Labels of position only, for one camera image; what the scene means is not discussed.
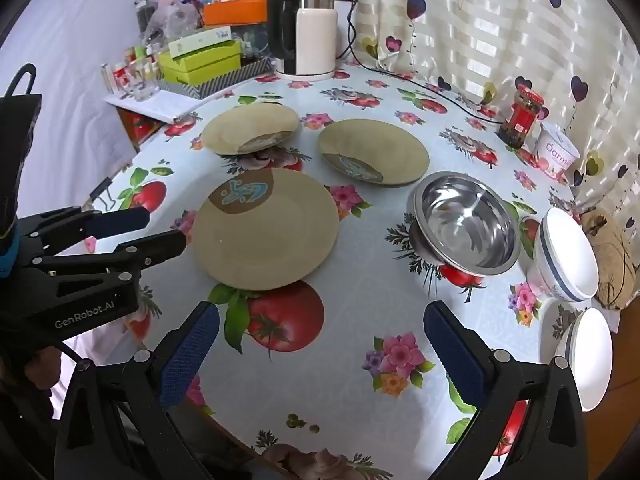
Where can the white flat box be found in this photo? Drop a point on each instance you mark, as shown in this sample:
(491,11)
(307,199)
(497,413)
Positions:
(200,42)

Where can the floral tomato-print tablecloth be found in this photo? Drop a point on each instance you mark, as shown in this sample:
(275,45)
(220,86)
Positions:
(350,320)

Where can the stainless steel bowl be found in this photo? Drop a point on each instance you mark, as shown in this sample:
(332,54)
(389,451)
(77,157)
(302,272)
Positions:
(460,220)

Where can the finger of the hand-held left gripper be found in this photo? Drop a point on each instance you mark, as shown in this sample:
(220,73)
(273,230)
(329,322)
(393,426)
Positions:
(160,245)
(125,221)

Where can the white blue-striped bowl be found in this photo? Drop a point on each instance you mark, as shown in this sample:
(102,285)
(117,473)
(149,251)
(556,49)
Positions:
(592,360)
(565,255)

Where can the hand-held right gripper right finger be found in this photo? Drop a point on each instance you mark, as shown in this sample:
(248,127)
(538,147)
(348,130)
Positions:
(455,355)

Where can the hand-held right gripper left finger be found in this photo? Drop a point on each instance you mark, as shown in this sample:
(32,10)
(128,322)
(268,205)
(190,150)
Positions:
(190,355)

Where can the white paper sheet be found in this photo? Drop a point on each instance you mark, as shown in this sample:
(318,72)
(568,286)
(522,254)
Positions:
(155,104)

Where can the black binder clip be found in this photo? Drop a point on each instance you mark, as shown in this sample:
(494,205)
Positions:
(102,192)

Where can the orange box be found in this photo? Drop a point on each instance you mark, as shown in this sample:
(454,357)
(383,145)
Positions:
(235,10)

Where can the red-lidded glass jar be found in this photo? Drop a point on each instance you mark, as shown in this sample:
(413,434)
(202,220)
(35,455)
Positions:
(520,120)

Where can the tan ceramic plate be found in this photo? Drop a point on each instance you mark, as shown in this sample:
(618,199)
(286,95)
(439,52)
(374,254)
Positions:
(245,127)
(375,147)
(265,235)

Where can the black white striped tray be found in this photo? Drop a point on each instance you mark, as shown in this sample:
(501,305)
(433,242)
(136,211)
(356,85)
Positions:
(235,79)

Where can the person's left hand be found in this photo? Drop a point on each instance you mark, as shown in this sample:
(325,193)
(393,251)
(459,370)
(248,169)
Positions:
(42,366)

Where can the white electric kettle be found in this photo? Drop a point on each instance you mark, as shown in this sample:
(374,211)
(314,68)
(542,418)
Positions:
(315,35)

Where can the tan knit sweater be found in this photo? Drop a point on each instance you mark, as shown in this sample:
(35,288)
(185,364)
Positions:
(605,255)

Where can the group of small bottles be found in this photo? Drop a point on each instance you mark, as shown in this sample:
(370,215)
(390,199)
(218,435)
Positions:
(130,67)

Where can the cream heart-print curtain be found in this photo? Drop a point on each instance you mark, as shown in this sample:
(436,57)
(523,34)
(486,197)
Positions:
(500,25)

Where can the white pink yogurt tub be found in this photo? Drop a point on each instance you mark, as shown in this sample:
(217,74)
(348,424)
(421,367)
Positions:
(552,155)

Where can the clear plastic bag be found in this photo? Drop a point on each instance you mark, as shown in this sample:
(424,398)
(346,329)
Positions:
(167,17)

